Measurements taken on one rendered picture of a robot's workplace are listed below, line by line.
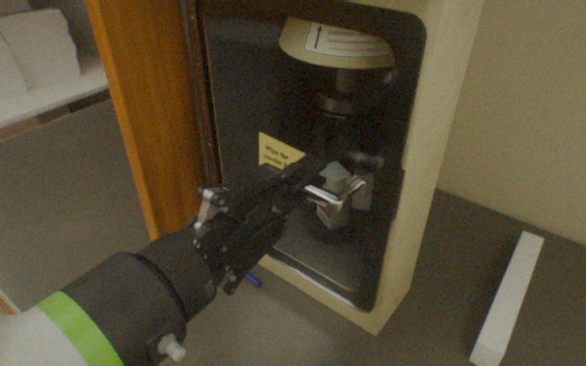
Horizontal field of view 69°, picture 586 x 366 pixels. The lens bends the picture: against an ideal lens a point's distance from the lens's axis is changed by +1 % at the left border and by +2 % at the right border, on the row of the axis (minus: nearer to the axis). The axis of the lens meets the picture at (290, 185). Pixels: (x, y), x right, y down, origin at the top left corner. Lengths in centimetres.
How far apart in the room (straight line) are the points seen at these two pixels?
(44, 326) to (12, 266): 55
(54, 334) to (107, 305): 3
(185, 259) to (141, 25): 35
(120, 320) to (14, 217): 68
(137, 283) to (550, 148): 74
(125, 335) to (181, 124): 42
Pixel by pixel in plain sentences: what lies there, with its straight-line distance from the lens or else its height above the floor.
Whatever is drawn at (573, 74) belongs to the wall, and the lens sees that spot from 84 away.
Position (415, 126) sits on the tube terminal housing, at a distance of 44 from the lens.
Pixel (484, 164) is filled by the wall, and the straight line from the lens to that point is 94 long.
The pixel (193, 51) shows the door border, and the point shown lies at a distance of 59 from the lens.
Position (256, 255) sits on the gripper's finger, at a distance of 46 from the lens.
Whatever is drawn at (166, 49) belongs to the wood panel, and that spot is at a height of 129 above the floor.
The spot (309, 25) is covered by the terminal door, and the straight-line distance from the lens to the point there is 45.
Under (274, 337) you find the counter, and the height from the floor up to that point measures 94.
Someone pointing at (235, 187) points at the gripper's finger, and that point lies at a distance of 39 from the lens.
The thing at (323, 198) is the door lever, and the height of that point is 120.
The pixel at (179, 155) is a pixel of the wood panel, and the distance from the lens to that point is 71.
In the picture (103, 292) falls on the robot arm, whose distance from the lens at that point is 34.
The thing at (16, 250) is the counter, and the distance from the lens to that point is 91.
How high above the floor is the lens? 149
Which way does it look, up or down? 37 degrees down
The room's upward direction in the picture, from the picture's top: straight up
